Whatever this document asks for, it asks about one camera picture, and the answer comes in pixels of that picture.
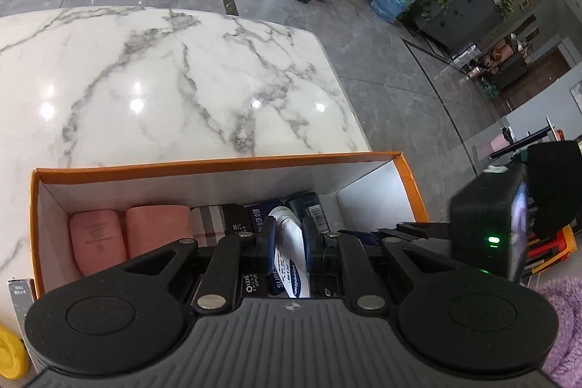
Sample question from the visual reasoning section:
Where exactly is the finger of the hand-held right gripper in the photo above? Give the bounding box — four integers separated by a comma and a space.
370, 228, 452, 245
395, 221, 452, 233

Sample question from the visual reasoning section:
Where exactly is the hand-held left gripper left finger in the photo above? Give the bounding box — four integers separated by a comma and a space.
86, 216, 279, 316

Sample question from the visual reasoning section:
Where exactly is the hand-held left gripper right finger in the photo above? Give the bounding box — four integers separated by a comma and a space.
301, 215, 519, 314

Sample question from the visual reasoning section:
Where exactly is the white cream tube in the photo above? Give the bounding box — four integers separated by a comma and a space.
268, 206, 312, 300

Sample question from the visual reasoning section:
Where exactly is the blue snack box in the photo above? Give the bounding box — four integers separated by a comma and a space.
240, 199, 287, 298

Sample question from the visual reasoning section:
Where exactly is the dark blue bottle with barcode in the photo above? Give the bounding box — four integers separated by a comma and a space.
284, 192, 331, 235

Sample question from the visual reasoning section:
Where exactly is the plaid glasses case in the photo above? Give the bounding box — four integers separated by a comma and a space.
190, 204, 227, 249

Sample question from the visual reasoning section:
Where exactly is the orange cardboard box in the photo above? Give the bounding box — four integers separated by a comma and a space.
29, 151, 430, 298

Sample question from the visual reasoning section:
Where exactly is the pink tumbler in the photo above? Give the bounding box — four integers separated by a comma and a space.
470, 132, 511, 162

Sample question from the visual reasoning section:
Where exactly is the purple fluffy cloth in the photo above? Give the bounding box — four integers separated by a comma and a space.
532, 276, 582, 388

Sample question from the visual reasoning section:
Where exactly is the brown wooden cabinet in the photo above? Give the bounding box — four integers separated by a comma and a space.
493, 47, 573, 109

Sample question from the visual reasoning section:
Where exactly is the dark grey cabinet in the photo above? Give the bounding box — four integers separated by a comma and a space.
411, 0, 506, 52

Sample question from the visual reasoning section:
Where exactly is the grey cardboard box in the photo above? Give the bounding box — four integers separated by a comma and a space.
7, 277, 38, 375

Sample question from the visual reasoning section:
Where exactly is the yellow plastic object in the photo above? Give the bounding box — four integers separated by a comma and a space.
0, 322, 31, 380

